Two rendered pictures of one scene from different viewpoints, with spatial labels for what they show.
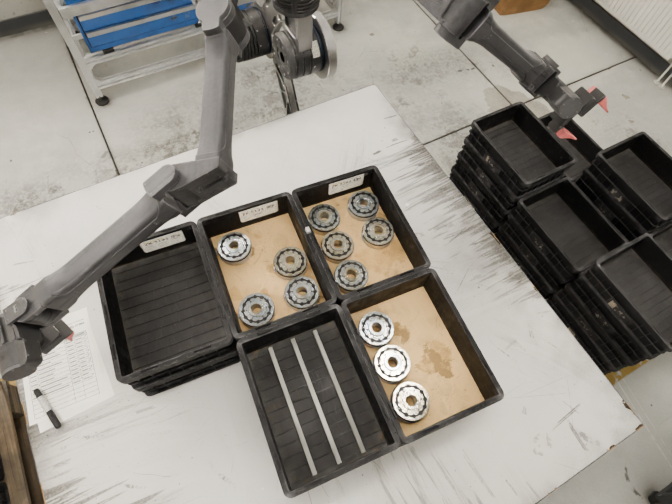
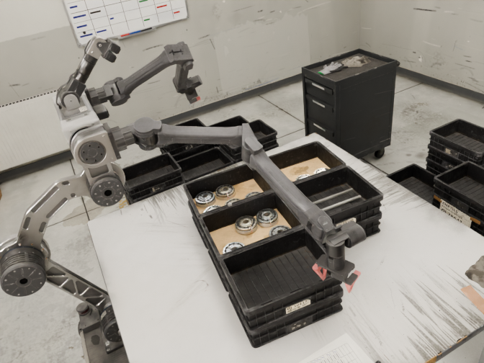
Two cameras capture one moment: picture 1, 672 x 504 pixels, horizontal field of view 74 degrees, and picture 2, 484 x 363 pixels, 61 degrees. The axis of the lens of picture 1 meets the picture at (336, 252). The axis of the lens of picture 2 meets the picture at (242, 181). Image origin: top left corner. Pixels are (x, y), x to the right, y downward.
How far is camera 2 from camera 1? 1.59 m
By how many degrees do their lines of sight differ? 54
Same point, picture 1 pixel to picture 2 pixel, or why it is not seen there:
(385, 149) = (149, 212)
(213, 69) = (184, 130)
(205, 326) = (293, 261)
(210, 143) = (231, 130)
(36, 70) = not seen: outside the picture
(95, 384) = (341, 347)
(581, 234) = (206, 167)
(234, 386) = not seen: hidden behind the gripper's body
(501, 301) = not seen: hidden behind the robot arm
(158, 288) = (266, 292)
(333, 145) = (138, 238)
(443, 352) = (295, 168)
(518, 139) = (140, 179)
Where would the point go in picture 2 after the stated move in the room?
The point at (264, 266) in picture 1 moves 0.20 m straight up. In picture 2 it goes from (247, 239) to (241, 204)
